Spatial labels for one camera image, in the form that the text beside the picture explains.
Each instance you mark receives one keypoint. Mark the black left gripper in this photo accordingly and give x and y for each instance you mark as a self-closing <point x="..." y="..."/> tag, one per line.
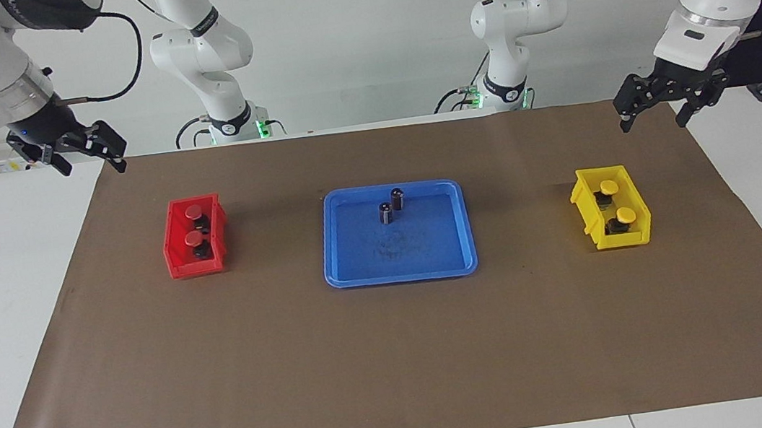
<point x="687" y="76"/>

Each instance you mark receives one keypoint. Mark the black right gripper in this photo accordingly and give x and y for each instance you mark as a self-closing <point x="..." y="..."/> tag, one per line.
<point x="43" y="123"/>

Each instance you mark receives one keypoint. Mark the yellow push button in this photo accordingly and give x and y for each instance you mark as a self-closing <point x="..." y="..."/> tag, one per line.
<point x="626" y="215"/>
<point x="609" y="187"/>

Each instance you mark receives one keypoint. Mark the red push button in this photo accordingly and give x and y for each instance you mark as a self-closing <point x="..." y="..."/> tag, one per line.
<point x="194" y="211"/>
<point x="193" y="237"/>

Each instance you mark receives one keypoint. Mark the blue plastic tray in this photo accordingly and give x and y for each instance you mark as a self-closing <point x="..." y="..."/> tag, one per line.
<point x="400" y="251"/>

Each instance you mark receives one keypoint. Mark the white power box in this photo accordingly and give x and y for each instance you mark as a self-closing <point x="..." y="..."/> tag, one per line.
<point x="1" y="166"/>

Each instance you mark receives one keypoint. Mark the yellow plastic bin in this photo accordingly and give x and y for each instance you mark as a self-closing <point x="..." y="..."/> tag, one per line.
<point x="638" y="233"/>

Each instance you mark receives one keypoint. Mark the red plastic bin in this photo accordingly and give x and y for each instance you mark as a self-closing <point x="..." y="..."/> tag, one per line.
<point x="177" y="257"/>

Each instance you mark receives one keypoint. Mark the black cylindrical capacitor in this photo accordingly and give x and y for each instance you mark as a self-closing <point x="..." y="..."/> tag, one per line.
<point x="398" y="199"/>
<point x="386" y="213"/>

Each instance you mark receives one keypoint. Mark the brown table mat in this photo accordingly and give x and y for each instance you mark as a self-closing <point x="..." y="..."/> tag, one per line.
<point x="398" y="357"/>

